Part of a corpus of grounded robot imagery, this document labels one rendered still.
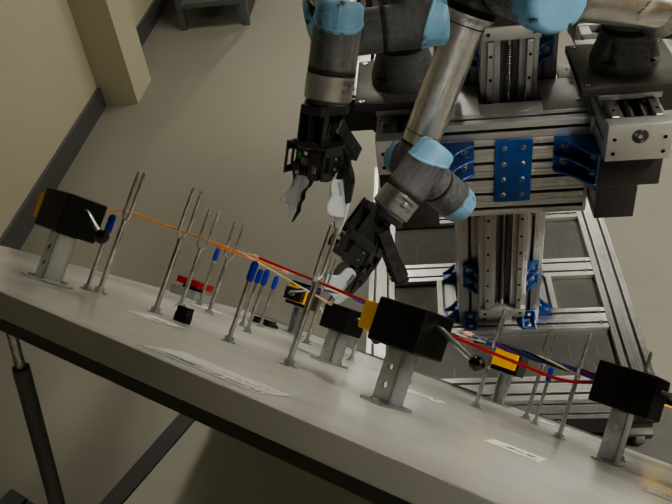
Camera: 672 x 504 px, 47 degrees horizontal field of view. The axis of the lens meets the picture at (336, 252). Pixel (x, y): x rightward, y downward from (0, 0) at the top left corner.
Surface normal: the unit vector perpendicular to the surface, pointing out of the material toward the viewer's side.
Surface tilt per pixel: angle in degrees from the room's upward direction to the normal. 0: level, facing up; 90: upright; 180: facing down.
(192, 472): 0
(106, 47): 90
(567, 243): 0
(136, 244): 0
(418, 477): 40
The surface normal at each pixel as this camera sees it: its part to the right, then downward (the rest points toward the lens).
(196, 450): -0.11, -0.77
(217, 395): -0.42, -0.21
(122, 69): -0.07, 0.64
